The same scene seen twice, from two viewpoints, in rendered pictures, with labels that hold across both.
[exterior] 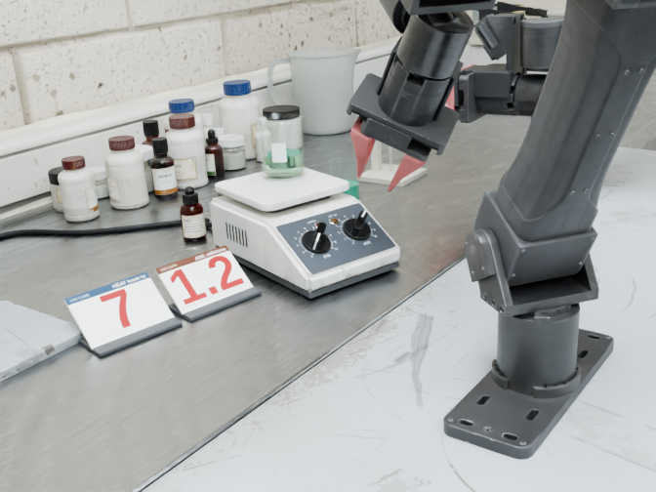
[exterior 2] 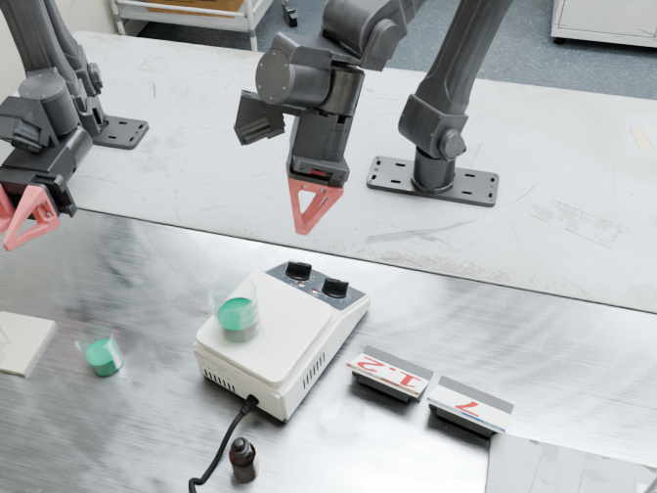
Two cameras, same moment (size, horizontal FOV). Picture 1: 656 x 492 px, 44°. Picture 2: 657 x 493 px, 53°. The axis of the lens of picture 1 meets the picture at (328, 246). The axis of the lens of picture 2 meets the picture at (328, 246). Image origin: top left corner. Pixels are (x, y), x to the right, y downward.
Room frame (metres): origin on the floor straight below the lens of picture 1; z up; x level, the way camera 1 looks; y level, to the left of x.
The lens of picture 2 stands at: (0.99, 0.49, 1.60)
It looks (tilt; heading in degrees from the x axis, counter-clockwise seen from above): 48 degrees down; 251
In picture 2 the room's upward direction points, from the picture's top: 3 degrees counter-clockwise
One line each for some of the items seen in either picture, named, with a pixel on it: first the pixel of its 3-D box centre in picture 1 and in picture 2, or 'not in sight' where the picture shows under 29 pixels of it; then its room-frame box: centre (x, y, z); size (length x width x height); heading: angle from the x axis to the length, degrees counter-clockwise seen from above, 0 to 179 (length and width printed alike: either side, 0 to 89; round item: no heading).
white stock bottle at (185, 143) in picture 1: (184, 150); not in sight; (1.23, 0.21, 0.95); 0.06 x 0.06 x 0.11
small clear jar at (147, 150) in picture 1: (137, 170); not in sight; (1.22, 0.29, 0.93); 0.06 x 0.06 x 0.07
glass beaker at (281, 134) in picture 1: (281, 145); (234, 310); (0.95, 0.05, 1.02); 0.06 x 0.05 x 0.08; 21
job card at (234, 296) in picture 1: (209, 281); (390, 370); (0.79, 0.13, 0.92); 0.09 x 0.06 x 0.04; 131
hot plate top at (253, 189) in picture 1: (281, 185); (265, 324); (0.92, 0.05, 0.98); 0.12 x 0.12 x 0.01; 36
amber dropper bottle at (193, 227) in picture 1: (191, 212); (242, 456); (0.99, 0.17, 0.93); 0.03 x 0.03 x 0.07
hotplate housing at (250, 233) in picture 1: (296, 226); (282, 330); (0.90, 0.04, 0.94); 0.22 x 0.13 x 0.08; 36
